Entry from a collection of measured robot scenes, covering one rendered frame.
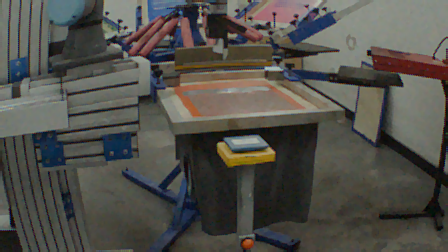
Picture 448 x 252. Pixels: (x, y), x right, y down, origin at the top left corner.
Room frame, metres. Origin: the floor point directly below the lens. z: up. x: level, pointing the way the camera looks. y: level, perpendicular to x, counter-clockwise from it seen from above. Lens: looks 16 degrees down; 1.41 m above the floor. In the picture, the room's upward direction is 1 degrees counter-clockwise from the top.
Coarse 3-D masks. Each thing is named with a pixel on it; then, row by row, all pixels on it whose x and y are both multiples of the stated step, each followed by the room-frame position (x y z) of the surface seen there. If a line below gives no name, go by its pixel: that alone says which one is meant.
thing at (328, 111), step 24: (216, 72) 2.32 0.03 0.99; (240, 72) 2.33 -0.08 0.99; (264, 72) 2.35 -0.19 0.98; (168, 96) 1.86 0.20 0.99; (312, 96) 1.86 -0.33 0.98; (168, 120) 1.61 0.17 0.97; (192, 120) 1.53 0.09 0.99; (216, 120) 1.54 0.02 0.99; (240, 120) 1.56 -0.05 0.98; (264, 120) 1.57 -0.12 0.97; (288, 120) 1.59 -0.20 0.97; (312, 120) 1.61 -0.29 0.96; (336, 120) 1.63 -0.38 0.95
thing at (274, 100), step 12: (228, 84) 2.22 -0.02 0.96; (240, 84) 2.21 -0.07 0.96; (252, 84) 2.21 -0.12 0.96; (264, 84) 2.21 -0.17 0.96; (240, 96) 1.98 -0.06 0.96; (252, 96) 1.98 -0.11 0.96; (264, 96) 1.98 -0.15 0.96; (276, 96) 1.98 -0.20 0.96; (288, 96) 1.99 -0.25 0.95; (252, 108) 1.80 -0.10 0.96; (264, 108) 1.79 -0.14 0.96; (276, 108) 1.79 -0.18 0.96; (288, 108) 1.79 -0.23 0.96; (300, 108) 1.79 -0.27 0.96
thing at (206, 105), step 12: (204, 84) 2.23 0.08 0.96; (216, 84) 2.22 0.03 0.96; (180, 96) 2.01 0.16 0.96; (192, 96) 2.00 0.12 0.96; (204, 96) 2.00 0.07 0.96; (216, 96) 1.99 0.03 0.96; (228, 96) 1.99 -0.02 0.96; (192, 108) 1.81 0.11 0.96; (204, 108) 1.81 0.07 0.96; (216, 108) 1.80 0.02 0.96; (228, 108) 1.80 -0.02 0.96; (240, 108) 1.80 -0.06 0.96
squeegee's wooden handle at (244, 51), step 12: (180, 48) 2.09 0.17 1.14; (192, 48) 2.09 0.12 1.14; (204, 48) 2.10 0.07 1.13; (228, 48) 2.12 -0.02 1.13; (240, 48) 2.14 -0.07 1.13; (252, 48) 2.15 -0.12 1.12; (264, 48) 2.16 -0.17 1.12; (180, 60) 2.08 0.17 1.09; (192, 60) 2.09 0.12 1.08; (204, 60) 2.10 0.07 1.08; (216, 60) 2.11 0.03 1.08; (228, 60) 2.12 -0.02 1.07
